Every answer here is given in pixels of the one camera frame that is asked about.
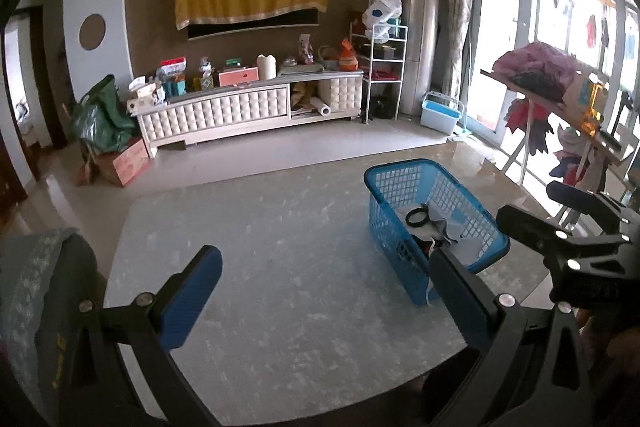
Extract grey flat tray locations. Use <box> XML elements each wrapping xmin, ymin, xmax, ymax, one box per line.
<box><xmin>277</xmin><ymin>62</ymin><xmax>324</xmax><ymax>77</ymax></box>

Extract white tissue box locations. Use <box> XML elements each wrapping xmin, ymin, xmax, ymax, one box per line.
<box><xmin>128</xmin><ymin>76</ymin><xmax>156</xmax><ymax>96</ymax></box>

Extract orange bag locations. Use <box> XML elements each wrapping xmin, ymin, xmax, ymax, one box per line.
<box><xmin>338</xmin><ymin>37</ymin><xmax>359</xmax><ymax>72</ymax></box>

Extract white tufted television cabinet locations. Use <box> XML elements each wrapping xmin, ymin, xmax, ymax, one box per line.
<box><xmin>130</xmin><ymin>69</ymin><xmax>365</xmax><ymax>159</ymax></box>

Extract red and white snack bag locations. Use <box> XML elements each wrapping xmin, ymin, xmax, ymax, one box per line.
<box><xmin>158</xmin><ymin>56</ymin><xmax>189</xmax><ymax>80</ymax></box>

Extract blue and white bucket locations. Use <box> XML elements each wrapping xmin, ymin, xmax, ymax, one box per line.
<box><xmin>419</xmin><ymin>90</ymin><xmax>464</xmax><ymax>136</ymax></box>

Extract black ring-shaped band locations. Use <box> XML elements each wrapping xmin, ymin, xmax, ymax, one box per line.
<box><xmin>405</xmin><ymin>205</ymin><xmax>430</xmax><ymax>228</ymax></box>

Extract brown wooden doorway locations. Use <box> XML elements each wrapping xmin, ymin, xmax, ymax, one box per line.
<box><xmin>2</xmin><ymin>5</ymin><xmax>69</xmax><ymax>153</ymax></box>

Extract white and blue carton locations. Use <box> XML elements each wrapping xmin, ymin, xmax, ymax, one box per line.
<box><xmin>562</xmin><ymin>74</ymin><xmax>609</xmax><ymax>133</ymax></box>

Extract brown paper bag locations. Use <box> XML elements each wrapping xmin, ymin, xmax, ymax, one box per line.
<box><xmin>291</xmin><ymin>81</ymin><xmax>314</xmax><ymax>108</ymax></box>

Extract pink storage box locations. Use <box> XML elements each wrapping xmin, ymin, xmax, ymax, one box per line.
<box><xmin>218</xmin><ymin>66</ymin><xmax>260</xmax><ymax>88</ymax></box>

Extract white cloth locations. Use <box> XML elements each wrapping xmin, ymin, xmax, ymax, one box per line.
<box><xmin>449</xmin><ymin>226</ymin><xmax>496</xmax><ymax>269</ymax></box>
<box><xmin>424</xmin><ymin>204</ymin><xmax>461</xmax><ymax>249</ymax></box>

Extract white and blue plastic bags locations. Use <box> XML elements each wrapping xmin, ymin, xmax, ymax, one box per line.
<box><xmin>362</xmin><ymin>0</ymin><xmax>404</xmax><ymax>43</ymax></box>

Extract glass sliding door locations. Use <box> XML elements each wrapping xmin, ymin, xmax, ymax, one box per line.
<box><xmin>462</xmin><ymin>0</ymin><xmax>640</xmax><ymax>154</ymax></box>

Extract pink clothes pile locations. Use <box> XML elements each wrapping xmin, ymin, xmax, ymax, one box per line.
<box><xmin>492</xmin><ymin>41</ymin><xmax>581</xmax><ymax>103</ymax></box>

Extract wicker basket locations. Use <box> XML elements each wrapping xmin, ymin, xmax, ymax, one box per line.
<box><xmin>318</xmin><ymin>45</ymin><xmax>340</xmax><ymax>70</ymax></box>

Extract red printed cardboard box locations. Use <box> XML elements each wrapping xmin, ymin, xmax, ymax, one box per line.
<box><xmin>97</xmin><ymin>136</ymin><xmax>151</xmax><ymax>188</ymax></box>

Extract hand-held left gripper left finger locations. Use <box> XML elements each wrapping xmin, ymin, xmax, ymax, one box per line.
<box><xmin>56</xmin><ymin>245</ymin><xmax>224</xmax><ymax>427</ymax></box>

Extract red hanging garment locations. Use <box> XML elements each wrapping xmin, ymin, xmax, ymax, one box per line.
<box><xmin>502</xmin><ymin>99</ymin><xmax>556</xmax><ymax>156</ymax></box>

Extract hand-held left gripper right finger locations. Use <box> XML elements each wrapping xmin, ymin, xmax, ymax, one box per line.
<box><xmin>428</xmin><ymin>249</ymin><xmax>594</xmax><ymax>427</ymax></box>

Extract mixed hanging clothes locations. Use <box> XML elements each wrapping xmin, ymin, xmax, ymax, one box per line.
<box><xmin>547</xmin><ymin>126</ymin><xmax>609</xmax><ymax>188</ymax></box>

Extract green shopping bag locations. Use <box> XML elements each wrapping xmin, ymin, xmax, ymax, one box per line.
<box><xmin>69</xmin><ymin>75</ymin><xmax>136</xmax><ymax>156</ymax></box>

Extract white standing air conditioner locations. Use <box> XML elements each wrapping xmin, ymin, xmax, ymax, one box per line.
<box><xmin>398</xmin><ymin>0</ymin><xmax>441</xmax><ymax>118</ymax></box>

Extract blue plastic basket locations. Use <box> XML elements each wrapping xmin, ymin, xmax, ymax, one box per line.
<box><xmin>363</xmin><ymin>158</ymin><xmax>511</xmax><ymax>307</ymax></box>

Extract white metal shelf rack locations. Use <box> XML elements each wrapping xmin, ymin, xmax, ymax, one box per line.
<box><xmin>349</xmin><ymin>22</ymin><xmax>409</xmax><ymax>126</ymax></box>

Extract patterned beige curtain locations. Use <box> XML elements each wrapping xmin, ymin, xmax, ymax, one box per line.
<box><xmin>434</xmin><ymin>0</ymin><xmax>476</xmax><ymax>96</ymax></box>

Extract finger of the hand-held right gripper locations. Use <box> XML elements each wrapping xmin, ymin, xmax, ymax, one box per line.
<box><xmin>546</xmin><ymin>180</ymin><xmax>640</xmax><ymax>233</ymax></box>
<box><xmin>495</xmin><ymin>205</ymin><xmax>640</xmax><ymax>269</ymax></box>

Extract black television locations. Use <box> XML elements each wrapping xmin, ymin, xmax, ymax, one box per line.
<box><xmin>187</xmin><ymin>9</ymin><xmax>321</xmax><ymax>42</ymax></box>

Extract grey patterned cloth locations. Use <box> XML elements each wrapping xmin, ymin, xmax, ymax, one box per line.
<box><xmin>0</xmin><ymin>226</ymin><xmax>84</xmax><ymax>409</ymax></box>

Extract white clothes drying rack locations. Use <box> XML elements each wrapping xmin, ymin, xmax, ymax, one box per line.
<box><xmin>479</xmin><ymin>69</ymin><xmax>640</xmax><ymax>229</ymax></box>

